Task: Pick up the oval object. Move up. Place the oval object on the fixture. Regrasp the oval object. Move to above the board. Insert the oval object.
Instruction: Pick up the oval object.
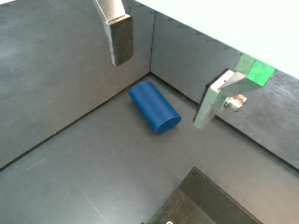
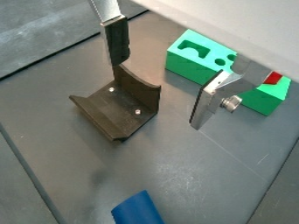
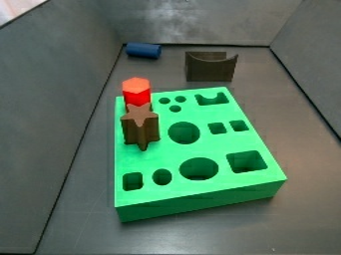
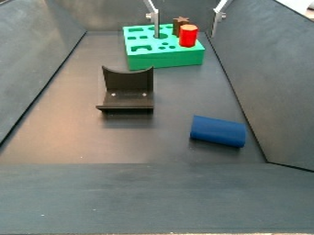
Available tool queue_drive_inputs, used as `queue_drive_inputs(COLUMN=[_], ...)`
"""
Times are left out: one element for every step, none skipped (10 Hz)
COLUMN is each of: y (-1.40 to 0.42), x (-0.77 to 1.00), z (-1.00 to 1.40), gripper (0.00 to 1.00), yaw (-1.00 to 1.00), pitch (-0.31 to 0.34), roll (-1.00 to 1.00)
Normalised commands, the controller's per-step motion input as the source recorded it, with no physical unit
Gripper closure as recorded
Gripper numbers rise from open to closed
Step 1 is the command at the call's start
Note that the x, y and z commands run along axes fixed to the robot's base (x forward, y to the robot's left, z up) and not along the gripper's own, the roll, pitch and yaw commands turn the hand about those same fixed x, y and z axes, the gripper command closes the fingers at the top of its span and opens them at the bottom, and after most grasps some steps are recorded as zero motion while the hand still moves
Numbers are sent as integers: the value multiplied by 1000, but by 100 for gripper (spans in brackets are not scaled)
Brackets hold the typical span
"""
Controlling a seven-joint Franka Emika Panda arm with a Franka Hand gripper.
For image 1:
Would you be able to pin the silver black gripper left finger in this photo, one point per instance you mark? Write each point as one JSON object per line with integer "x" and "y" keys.
{"x": 119, "y": 29}

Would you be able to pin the blue oval cylinder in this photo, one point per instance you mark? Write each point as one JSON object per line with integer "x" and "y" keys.
{"x": 155, "y": 108}

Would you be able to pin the silver green gripper right finger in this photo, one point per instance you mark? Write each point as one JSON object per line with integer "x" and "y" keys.
{"x": 225, "y": 92}

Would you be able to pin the black cradle fixture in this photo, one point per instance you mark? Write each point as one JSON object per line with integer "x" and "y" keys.
{"x": 199, "y": 202}

